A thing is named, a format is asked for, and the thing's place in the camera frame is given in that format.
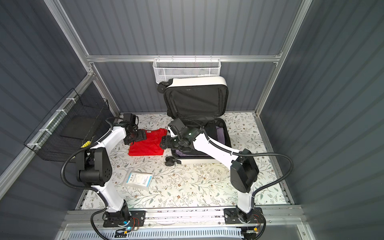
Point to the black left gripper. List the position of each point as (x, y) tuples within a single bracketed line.
[(142, 136)]

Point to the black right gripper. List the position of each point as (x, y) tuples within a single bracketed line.
[(166, 143)]

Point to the red t-shirt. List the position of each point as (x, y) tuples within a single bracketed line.
[(150, 146)]

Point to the white box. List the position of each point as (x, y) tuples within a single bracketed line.
[(138, 180)]

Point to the white black suitcase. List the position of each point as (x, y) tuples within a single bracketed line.
[(198, 102)]

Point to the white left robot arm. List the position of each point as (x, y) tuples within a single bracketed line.
[(94, 169)]

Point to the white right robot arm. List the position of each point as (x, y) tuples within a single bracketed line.
[(241, 164)]

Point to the yellow black striped tape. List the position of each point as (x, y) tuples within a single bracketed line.
[(86, 144)]

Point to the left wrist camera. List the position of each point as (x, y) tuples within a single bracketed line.
[(131, 119)]

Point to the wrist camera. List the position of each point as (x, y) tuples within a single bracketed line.
[(177, 127), (131, 119)]

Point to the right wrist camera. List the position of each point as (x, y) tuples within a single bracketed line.
[(177, 127)]

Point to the black wire mesh basket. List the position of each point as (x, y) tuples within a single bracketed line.
[(80, 120)]

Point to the white wire mesh basket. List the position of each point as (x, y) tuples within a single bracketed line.
[(166, 69)]

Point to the white perforated cable duct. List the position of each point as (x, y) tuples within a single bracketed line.
[(176, 234)]

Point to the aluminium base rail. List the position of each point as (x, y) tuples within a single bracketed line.
[(193, 217)]

